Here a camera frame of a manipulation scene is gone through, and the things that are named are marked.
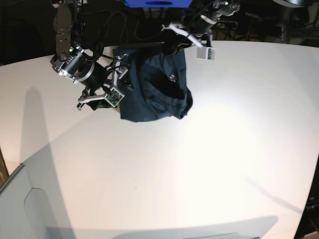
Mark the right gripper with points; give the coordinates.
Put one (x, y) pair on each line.
(82, 68)

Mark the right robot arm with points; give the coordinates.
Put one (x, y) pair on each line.
(69, 30)

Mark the blue box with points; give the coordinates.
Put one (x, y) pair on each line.
(158, 3)

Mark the dark blue T-shirt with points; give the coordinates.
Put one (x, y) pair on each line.
(159, 81)

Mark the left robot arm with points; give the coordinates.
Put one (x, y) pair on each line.
(214, 9)

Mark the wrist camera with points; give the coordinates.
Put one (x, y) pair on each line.
(205, 53)
(114, 96)

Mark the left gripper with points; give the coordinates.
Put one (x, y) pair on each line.
(193, 31)

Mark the white aluminium post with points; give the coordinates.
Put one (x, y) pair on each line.
(155, 12)

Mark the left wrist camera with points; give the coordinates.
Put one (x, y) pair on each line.
(205, 53)

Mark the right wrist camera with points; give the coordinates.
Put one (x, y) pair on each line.
(114, 96)

